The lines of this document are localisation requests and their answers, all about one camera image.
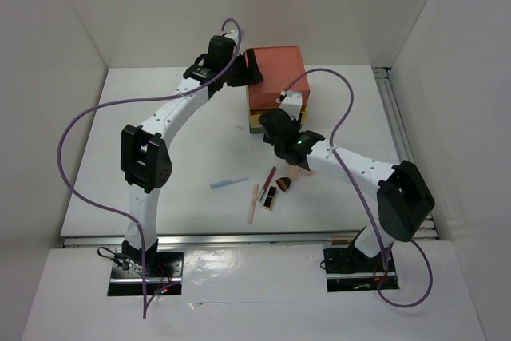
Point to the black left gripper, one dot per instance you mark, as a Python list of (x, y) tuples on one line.
[(251, 76)]

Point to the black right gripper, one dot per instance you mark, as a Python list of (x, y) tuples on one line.
[(298, 122)]

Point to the black gold lipstick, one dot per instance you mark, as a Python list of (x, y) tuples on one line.
[(269, 198)]

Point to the light blue makeup pencil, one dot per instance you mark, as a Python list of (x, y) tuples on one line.
[(227, 182)]

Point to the pink makeup stick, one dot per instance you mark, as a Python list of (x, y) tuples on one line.
[(254, 197)]

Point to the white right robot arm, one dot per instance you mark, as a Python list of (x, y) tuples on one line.
[(395, 197)]

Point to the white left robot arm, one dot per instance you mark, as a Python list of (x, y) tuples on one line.
[(145, 159)]

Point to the beige teardrop makeup sponge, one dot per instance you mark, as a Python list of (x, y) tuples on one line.
[(293, 172)]

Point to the coral three-tier drawer organizer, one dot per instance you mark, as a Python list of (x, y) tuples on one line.
[(279, 66)]

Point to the red lip gloss wand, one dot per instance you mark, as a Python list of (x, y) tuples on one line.
[(266, 184)]

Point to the small black kabuki brush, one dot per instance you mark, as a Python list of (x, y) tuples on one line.
[(283, 183)]

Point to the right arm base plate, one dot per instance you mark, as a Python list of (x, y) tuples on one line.
[(348, 270)]

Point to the aluminium front rail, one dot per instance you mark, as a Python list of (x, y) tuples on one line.
[(220, 239)]

